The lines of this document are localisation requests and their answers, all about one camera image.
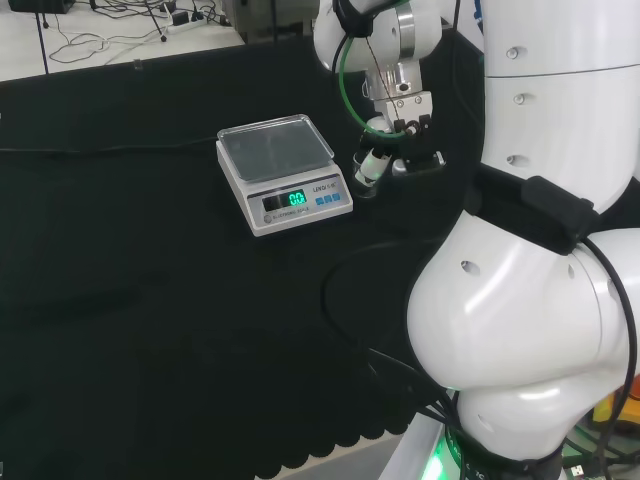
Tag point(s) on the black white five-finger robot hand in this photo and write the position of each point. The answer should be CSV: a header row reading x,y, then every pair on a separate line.
x,y
404,106

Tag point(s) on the small clear glass beaker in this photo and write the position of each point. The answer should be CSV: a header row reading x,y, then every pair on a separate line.
x,y
368,193

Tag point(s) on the white electronic balance steel pan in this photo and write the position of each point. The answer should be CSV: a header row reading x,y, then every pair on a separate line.
x,y
300,216

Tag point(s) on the grey metal cabinet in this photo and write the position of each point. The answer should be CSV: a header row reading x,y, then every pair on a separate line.
x,y
260,20

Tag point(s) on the white power strip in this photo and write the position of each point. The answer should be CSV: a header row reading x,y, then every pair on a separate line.
x,y
180,20

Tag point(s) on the thin black tripod leg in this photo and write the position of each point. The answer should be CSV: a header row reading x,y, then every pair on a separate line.
x,y
42,45
159,27

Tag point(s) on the black bench cloth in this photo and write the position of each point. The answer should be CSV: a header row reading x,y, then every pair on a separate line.
x,y
125,300

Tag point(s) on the yellow stop button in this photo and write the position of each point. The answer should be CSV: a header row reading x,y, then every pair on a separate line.
x,y
607,407

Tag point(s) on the black computer case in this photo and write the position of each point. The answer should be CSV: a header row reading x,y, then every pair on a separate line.
x,y
40,5

